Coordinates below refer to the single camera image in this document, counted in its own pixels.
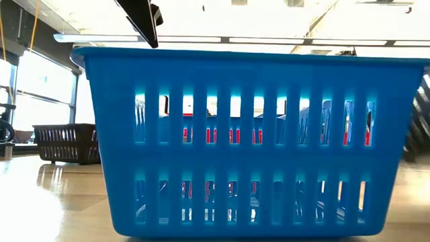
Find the yellow hanging strap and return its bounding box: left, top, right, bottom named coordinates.
left=28, top=0, right=41, bottom=52
left=0, top=0, right=7, bottom=61

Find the blue plastic slotted basket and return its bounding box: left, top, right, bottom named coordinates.
left=70, top=46, right=430, bottom=239

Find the large window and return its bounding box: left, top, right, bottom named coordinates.
left=0, top=50, right=81, bottom=135

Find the long ceiling light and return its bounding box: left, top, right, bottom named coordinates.
left=52, top=32, right=430, bottom=47

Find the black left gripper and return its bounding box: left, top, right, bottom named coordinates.
left=116, top=0, right=165, bottom=49

